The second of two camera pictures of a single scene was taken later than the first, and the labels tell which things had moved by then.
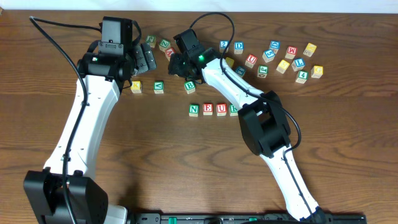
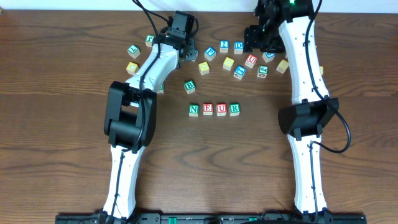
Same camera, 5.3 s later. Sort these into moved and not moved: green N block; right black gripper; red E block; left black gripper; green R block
Moved: right black gripper; left black gripper
Not moved: green R block; red E block; green N block
